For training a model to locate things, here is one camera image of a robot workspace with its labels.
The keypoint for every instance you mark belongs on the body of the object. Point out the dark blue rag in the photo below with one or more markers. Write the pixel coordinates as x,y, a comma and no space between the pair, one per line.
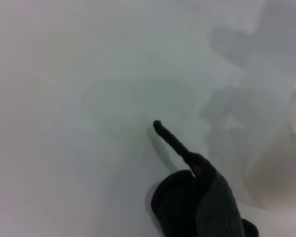
199,197

